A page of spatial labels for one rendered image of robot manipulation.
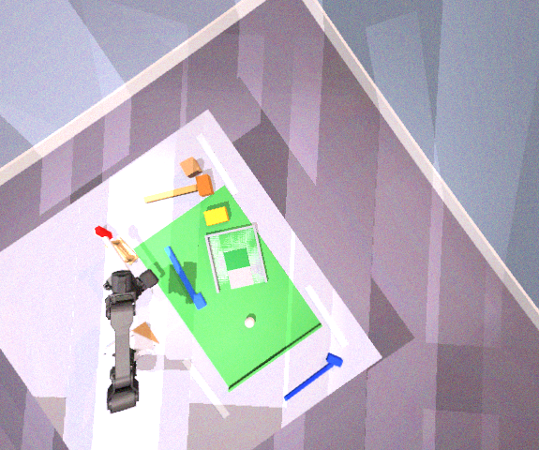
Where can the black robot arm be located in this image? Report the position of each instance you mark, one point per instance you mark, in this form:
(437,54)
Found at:
(124,391)

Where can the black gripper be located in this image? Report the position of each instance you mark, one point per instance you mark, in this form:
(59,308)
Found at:
(147,279)

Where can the green flat mat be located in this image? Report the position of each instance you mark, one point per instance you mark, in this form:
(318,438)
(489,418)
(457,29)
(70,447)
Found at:
(280,312)

